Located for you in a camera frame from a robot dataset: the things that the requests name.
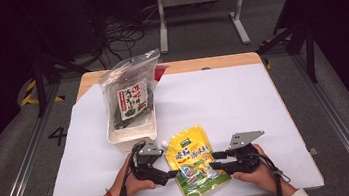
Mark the black metal stand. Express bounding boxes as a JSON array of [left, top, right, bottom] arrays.
[[253, 20, 321, 90], [27, 47, 94, 118]]

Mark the yellow green spout pouch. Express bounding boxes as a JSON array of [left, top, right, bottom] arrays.
[[159, 121, 235, 196]]

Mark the clear bag of dark seaweed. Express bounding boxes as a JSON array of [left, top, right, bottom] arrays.
[[95, 47, 169, 132]]

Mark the tangle of black floor cables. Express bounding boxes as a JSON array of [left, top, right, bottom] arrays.
[[92, 14, 150, 71]]

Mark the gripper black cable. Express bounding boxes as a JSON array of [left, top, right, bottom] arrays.
[[253, 148, 293, 196], [112, 141, 152, 196]]

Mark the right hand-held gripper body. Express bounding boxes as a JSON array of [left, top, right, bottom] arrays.
[[218, 129, 270, 177]]

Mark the white divided storage box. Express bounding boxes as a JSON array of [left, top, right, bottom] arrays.
[[100, 80, 161, 154]]

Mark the white table sheet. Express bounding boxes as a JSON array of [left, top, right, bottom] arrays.
[[31, 56, 326, 196]]

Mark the person's right hand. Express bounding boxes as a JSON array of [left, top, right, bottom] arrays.
[[229, 139, 298, 196]]

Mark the aluminium floor rail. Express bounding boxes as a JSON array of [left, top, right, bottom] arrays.
[[291, 45, 349, 196], [0, 81, 75, 196]]

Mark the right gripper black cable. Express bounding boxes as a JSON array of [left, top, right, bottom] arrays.
[[253, 148, 293, 196]]

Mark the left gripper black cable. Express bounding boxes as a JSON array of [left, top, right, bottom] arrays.
[[112, 141, 152, 196]]

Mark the person's left hand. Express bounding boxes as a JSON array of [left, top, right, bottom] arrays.
[[106, 151, 158, 196]]

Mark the yellow black hazard tape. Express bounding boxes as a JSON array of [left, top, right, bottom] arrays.
[[18, 76, 65, 108]]

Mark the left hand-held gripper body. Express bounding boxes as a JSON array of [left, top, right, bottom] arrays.
[[130, 139, 171, 189]]

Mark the red snack packet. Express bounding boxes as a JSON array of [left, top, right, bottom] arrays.
[[152, 63, 171, 83]]

